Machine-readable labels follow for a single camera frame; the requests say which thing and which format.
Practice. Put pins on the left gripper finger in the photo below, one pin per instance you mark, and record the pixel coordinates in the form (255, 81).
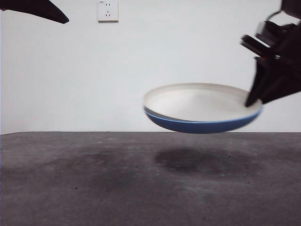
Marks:
(35, 9)

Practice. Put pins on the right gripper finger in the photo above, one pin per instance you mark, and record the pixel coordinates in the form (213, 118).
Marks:
(265, 80)
(289, 82)

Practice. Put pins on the white round plate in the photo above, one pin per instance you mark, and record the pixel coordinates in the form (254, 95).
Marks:
(200, 106)

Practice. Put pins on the blue round plate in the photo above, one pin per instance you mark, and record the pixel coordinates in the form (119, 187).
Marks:
(200, 128)

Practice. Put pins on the pale grey right wrist camera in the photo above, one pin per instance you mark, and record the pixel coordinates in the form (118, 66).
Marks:
(260, 29)

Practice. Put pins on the white wall socket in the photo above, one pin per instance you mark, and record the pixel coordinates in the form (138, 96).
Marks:
(108, 11)

